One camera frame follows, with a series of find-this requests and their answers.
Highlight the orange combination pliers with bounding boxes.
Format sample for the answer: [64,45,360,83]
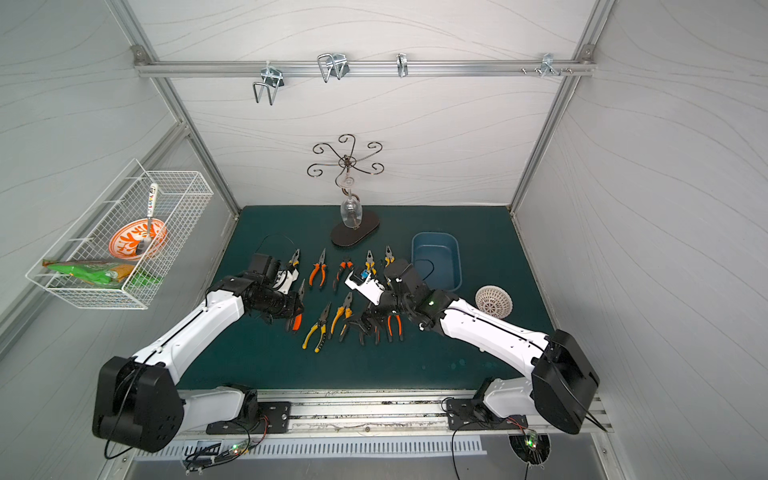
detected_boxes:
[386,320,404,342]

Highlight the teal plastic storage box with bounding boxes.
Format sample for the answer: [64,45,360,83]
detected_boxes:
[411,232,463,292]

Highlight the white wire basket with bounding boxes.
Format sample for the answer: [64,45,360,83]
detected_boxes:
[26,159,213,310]

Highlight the white patterned ceramic bowl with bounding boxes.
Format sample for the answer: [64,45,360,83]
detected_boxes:
[475,285,514,319]

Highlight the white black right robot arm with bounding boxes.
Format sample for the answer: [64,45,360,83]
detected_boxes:
[344,260,601,434]

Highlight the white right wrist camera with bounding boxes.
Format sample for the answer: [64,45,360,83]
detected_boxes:
[344,270,385,306]

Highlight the black orange long nose pliers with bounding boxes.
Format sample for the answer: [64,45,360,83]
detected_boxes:
[339,317,381,346]

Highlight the metal hook clamp right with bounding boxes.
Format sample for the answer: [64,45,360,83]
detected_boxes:
[520,53,574,78]

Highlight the black yellow curved pliers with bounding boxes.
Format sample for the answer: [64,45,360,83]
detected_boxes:
[302,302,332,353]

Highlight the orange patterned plate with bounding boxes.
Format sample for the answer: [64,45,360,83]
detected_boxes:
[108,219,168,261]

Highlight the clear wine glass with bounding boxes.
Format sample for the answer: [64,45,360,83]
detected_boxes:
[340,195,363,229]

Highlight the metal hook clamp left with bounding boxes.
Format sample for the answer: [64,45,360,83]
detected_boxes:
[252,65,285,106]

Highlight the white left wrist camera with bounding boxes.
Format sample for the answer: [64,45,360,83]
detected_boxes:
[274,266,299,294]

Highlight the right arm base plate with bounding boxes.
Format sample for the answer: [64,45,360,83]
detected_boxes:
[440,397,529,432]

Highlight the metal hook clamp middle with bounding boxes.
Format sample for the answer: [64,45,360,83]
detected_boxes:
[317,53,350,83]

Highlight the small yellow black pliers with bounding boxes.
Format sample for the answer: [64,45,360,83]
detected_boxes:
[363,250,377,279]

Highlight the white vented cable duct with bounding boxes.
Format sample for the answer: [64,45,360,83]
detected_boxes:
[135,435,487,461]

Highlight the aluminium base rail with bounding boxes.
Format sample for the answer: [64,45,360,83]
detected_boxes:
[119,389,614,442]

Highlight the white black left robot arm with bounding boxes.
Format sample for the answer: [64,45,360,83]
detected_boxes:
[92,253,304,452]

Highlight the spoon in basket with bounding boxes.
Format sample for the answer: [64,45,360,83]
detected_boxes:
[135,183,159,256]

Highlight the aluminium cross rail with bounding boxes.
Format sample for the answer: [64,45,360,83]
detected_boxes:
[135,57,597,79]

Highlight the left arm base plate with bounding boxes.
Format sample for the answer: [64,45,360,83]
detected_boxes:
[205,401,292,435]

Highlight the large yellow black pliers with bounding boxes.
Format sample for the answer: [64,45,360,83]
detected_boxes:
[385,245,396,266]

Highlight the metal hook clamp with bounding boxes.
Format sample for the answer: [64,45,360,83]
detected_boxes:
[252,65,285,106]
[317,53,350,83]
[520,53,574,78]

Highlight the green snack bag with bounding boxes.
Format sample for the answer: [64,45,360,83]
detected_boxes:
[41,259,164,287]

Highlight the metal hook small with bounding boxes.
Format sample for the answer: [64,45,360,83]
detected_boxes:
[396,53,408,78]

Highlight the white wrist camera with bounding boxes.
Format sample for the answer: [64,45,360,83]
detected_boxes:
[274,266,299,294]
[344,270,385,306]

